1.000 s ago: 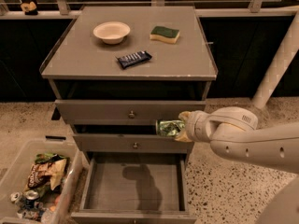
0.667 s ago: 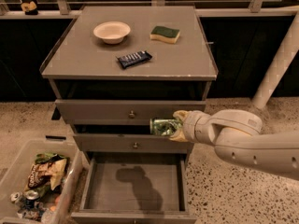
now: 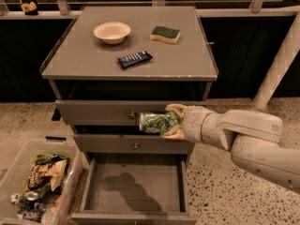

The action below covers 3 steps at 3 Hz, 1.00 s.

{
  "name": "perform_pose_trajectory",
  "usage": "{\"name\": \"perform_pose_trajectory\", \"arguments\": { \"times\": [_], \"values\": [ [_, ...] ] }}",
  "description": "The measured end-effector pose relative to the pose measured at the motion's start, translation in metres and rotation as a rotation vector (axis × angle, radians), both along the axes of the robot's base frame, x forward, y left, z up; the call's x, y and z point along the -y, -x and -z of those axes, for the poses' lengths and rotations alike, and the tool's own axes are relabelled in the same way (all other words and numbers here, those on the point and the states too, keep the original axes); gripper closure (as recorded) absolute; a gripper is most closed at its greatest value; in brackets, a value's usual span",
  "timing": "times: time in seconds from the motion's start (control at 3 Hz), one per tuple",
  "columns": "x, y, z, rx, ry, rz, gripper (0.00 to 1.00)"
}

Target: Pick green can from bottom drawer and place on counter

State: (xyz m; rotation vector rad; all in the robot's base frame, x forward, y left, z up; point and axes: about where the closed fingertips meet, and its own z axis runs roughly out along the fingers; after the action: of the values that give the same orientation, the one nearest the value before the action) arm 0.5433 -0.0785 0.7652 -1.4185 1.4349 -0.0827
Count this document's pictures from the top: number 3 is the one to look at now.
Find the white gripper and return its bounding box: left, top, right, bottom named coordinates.
left=161, top=103, right=214, bottom=143

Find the green soda can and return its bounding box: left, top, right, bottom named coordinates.
left=139, top=112, right=181, bottom=134

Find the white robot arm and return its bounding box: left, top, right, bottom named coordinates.
left=167, top=14, right=300, bottom=192

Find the grey drawer cabinet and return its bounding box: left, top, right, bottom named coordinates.
left=42, top=7, right=218, bottom=157

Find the grey middle drawer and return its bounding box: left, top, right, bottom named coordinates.
left=74, top=134, right=194, bottom=155

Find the grey open bottom drawer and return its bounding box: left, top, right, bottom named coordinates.
left=71, top=154, right=197, bottom=225

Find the grey top drawer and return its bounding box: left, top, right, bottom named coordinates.
left=55, top=100, right=204, bottom=126

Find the silver top soda can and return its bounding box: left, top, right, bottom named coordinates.
left=24, top=190, right=40, bottom=204

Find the white can bin corner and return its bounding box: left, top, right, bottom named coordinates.
left=10, top=192, right=23, bottom=204

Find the dark blue snack bar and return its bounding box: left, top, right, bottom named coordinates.
left=117, top=51, right=153, bottom=69

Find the green yellow sponge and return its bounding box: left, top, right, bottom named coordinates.
left=150, top=26, right=180, bottom=44

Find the white paper bowl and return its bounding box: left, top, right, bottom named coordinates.
left=94, top=22, right=131, bottom=45

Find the brown chip bag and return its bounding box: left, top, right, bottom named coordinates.
left=26, top=159, right=68, bottom=191

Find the green chip bag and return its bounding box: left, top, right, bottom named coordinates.
left=35, top=154, right=68, bottom=165

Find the clear plastic bin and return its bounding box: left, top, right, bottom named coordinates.
left=0, top=140, right=83, bottom=225

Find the small yellow black object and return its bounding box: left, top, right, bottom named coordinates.
left=21, top=1, right=38, bottom=16

